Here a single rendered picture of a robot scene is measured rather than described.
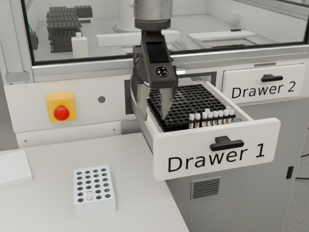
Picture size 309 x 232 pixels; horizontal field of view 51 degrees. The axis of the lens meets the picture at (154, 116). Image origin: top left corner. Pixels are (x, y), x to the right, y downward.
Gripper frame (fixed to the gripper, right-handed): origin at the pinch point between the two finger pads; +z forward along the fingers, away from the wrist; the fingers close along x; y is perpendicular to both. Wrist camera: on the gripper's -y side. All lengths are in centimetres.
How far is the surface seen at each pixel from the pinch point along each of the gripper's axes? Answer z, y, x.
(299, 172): 95, 87, -110
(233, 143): 3.1, -9.1, -14.7
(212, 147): 3.3, -9.5, -10.2
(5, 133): 95, 174, 86
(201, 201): 54, 29, -24
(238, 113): 5.6, 7.9, -23.7
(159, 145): 3.3, -6.8, 0.1
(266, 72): 3, 29, -42
